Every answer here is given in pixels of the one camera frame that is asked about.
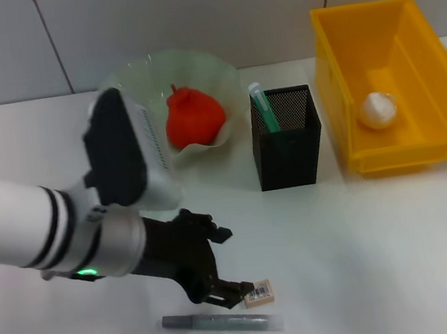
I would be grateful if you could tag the grey marker pen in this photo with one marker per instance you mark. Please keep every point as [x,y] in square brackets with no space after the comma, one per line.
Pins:
[223,322]

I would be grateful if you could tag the pale green glass fruit bowl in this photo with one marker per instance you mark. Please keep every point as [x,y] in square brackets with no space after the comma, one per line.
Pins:
[194,68]

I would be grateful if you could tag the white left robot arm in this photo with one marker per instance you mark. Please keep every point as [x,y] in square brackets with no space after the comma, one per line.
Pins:
[16,219]

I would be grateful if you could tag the black mesh pen holder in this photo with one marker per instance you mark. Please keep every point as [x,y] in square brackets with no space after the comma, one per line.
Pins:
[288,158]

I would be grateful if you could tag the green utility knife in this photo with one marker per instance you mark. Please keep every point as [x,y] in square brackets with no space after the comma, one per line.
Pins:
[265,108]

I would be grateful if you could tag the beige eraser with barcode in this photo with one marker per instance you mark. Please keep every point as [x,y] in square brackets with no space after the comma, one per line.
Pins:
[262,292]

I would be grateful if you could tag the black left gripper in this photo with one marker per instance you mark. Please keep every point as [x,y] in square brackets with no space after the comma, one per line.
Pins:
[177,255]

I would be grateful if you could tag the yellow plastic bin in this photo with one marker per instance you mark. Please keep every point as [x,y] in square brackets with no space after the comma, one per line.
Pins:
[381,51]

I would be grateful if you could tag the white paper ball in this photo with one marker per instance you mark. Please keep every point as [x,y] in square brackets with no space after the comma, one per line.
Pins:
[379,110]

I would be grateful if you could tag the red-orange orange fruit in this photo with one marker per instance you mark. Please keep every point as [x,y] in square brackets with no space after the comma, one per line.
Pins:
[194,117]

